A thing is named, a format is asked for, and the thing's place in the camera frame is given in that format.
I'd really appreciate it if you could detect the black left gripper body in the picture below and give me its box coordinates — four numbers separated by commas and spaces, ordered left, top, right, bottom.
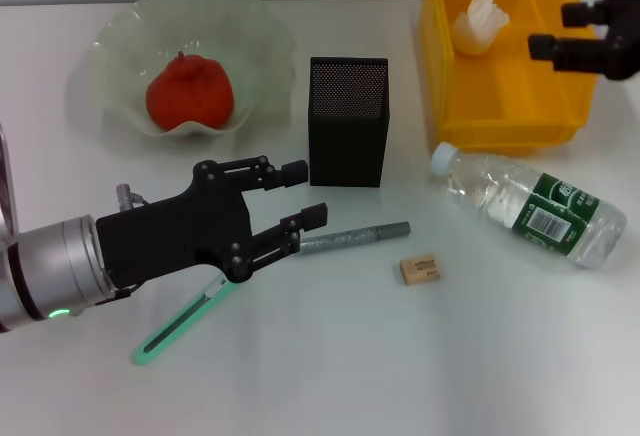
94, 160, 257, 286

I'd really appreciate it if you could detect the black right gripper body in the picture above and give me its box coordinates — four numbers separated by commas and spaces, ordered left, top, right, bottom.
602, 0, 640, 82

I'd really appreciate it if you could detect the white paper ball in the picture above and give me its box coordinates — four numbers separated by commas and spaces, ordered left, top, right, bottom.
452, 0, 511, 56

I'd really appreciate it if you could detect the red apple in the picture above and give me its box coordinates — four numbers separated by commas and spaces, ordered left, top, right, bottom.
145, 50, 235, 132

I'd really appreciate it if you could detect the clear plastic water bottle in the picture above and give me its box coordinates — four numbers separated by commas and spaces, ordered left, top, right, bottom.
429, 141, 628, 271

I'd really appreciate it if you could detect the grey pen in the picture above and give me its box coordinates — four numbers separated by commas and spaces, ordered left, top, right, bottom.
299, 222, 412, 257

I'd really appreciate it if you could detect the black mesh pen holder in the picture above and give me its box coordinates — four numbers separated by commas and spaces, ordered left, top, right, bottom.
308, 56, 390, 188

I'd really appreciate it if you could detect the green utility knife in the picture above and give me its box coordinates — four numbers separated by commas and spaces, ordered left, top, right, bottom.
132, 275, 231, 367

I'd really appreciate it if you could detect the tan eraser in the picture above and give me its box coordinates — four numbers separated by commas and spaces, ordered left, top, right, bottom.
398, 254, 441, 287

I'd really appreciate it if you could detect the green glass fruit plate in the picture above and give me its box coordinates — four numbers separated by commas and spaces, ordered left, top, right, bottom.
67, 0, 297, 140

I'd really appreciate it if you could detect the yellow plastic bin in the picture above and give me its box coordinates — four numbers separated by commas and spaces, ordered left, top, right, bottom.
418, 0, 601, 157

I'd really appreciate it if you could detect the left gripper metal connector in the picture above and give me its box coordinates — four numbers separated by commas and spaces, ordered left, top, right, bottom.
115, 183, 151, 210

